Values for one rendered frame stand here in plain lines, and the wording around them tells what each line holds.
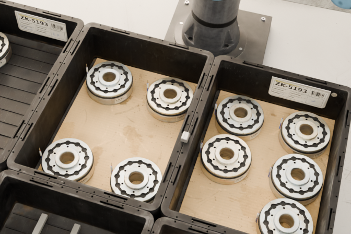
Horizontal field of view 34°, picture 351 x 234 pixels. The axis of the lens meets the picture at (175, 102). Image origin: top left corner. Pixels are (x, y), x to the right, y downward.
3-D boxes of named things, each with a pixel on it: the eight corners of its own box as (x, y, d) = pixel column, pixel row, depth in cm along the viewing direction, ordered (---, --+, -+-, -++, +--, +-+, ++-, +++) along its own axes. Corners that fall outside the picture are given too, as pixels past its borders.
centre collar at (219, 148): (219, 141, 120) (219, 140, 119) (241, 149, 119) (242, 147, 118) (211, 160, 117) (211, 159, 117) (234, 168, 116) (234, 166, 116)
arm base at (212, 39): (188, 12, 159) (191, -16, 151) (242, 23, 157) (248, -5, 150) (176, 50, 149) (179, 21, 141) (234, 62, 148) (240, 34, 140)
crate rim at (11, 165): (88, 27, 132) (86, 20, 130) (215, 60, 127) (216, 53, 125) (4, 173, 109) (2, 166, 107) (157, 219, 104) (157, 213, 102)
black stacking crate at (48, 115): (92, 56, 140) (88, 22, 130) (211, 88, 135) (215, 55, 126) (15, 197, 116) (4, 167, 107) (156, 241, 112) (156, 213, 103)
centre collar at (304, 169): (285, 163, 117) (286, 161, 117) (310, 167, 117) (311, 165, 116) (284, 184, 114) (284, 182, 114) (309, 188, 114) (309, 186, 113)
